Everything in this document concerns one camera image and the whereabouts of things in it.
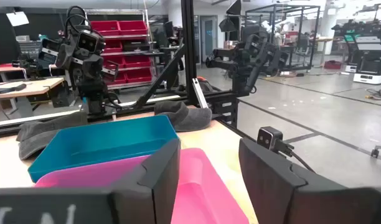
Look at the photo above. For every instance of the grey door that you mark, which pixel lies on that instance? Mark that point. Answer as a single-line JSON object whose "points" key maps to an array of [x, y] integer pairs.
{"points": [[209, 39]]}

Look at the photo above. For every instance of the black background robot arm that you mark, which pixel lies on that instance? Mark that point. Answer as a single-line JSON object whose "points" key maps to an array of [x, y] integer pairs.
{"points": [[246, 62]]}

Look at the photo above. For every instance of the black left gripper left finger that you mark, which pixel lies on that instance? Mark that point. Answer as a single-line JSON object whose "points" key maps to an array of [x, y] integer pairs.
{"points": [[161, 186]]}

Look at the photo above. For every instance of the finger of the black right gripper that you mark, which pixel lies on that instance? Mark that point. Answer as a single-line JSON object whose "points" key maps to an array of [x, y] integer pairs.
{"points": [[93, 67], [64, 56]]}

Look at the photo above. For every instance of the pink translucent plastic bin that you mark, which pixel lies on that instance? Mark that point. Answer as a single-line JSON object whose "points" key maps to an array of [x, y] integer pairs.
{"points": [[203, 186]]}

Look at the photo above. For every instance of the grey cloth towel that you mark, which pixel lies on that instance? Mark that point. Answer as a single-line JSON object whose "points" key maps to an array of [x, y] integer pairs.
{"points": [[131, 107]]}

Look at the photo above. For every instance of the silver aluminium bar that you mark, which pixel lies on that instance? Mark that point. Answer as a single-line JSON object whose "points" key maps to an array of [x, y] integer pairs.
{"points": [[200, 93]]}

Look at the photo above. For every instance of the black aluminium frame post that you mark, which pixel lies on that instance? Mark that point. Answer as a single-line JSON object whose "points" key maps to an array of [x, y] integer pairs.
{"points": [[189, 53]]}

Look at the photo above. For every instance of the metal shelf rack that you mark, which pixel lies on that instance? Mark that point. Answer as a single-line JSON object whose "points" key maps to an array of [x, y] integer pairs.
{"points": [[147, 37]]}

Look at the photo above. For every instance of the black studio light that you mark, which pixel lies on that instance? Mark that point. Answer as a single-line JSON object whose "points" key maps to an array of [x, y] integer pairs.
{"points": [[228, 25]]}

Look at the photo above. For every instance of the white mobile machine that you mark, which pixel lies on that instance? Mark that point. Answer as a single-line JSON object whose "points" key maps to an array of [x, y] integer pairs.
{"points": [[371, 62]]}

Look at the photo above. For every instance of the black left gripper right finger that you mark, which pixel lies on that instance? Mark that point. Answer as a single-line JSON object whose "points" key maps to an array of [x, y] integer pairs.
{"points": [[271, 186]]}

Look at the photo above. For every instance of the wooden workbench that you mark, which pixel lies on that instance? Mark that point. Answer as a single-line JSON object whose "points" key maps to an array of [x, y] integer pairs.
{"points": [[31, 87]]}

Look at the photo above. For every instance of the black chair caster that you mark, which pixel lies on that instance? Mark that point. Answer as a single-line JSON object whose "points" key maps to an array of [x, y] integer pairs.
{"points": [[375, 152]]}

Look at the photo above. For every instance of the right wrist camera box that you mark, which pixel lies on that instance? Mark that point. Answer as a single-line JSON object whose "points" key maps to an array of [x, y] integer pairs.
{"points": [[90, 41]]}

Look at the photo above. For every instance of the black diagonal frame brace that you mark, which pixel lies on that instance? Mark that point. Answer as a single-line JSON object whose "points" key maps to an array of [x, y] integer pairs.
{"points": [[162, 77]]}

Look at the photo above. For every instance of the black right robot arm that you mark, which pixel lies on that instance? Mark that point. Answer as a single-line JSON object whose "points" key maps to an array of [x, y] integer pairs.
{"points": [[92, 93]]}

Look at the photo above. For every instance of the red box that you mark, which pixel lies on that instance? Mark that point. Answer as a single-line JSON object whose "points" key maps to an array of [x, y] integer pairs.
{"points": [[332, 64]]}

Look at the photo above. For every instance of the red storage bin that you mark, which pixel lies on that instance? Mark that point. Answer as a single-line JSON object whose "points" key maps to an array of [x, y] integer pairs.
{"points": [[113, 46], [106, 27], [133, 27], [137, 61], [139, 75]]}

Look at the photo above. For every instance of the white paper sheet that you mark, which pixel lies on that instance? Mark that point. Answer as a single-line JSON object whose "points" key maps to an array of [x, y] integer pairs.
{"points": [[17, 18]]}

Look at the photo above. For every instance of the blue plastic bin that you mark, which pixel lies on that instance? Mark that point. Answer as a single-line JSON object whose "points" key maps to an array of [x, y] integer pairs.
{"points": [[100, 140]]}

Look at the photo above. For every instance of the black cage frame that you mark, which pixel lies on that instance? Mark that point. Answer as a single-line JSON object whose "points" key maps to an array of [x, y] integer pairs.
{"points": [[316, 34]]}

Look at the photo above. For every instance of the small grey table camera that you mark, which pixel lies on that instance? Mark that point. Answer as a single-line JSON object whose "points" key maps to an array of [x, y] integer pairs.
{"points": [[268, 137]]}

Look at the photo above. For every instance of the black storage bin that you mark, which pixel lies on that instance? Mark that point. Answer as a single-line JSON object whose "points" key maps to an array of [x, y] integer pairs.
{"points": [[136, 45]]}

